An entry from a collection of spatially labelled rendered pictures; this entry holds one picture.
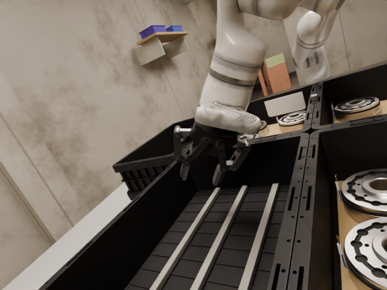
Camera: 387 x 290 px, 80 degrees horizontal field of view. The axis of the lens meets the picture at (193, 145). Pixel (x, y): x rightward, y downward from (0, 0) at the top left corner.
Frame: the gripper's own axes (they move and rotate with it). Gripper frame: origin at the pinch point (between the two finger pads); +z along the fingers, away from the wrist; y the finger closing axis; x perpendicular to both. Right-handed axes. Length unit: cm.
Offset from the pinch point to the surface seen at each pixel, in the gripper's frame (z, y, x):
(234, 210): 4.0, -7.3, 3.9
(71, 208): 125, 70, -88
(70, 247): 58, 35, -17
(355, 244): -8.5, -15.7, 18.2
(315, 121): -13.0, -19.9, -6.3
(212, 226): 7.4, -3.8, 5.8
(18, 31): 25, 138, -168
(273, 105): -2.5, -26.3, -41.4
